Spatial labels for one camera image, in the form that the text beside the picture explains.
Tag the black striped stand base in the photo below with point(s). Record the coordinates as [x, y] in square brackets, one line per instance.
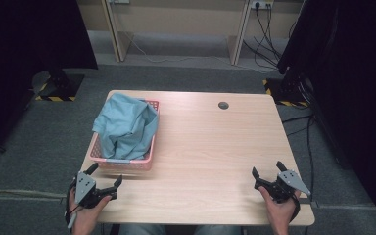
[62, 86]
[285, 93]

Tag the light blue shirt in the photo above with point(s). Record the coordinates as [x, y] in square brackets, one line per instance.
[124, 127]

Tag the person's right leg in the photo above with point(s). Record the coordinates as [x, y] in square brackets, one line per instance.
[218, 230]

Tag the person's right hand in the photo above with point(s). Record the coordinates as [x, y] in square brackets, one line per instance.
[280, 213]

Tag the pink plastic basket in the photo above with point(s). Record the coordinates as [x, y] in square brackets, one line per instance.
[124, 164]

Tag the person's left hand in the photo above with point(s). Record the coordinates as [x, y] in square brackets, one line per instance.
[84, 218]

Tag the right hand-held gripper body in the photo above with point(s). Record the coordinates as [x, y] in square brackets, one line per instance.
[290, 182]

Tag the grey round table grommet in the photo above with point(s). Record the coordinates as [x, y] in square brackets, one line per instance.
[223, 105]

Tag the person's leg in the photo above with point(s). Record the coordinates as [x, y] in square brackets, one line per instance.
[143, 230]
[218, 230]

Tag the white wall socket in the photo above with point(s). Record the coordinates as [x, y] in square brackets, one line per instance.
[261, 4]

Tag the person's left leg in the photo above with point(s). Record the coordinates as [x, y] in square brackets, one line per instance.
[143, 230]

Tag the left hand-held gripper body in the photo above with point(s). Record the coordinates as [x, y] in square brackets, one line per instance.
[84, 189]

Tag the black curtain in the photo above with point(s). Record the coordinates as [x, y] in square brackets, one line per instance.
[355, 81]
[19, 49]

